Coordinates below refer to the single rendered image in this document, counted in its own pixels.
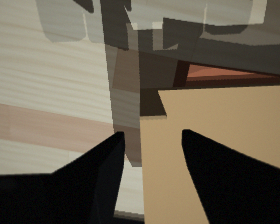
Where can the tan wooden tray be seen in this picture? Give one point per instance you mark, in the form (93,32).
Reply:
(243,117)

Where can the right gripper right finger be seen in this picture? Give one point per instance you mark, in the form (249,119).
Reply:
(232,187)

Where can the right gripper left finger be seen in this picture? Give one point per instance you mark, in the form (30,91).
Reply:
(87,196)

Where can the orange-brown rectangular block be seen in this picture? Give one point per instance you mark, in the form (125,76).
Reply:
(198,74)

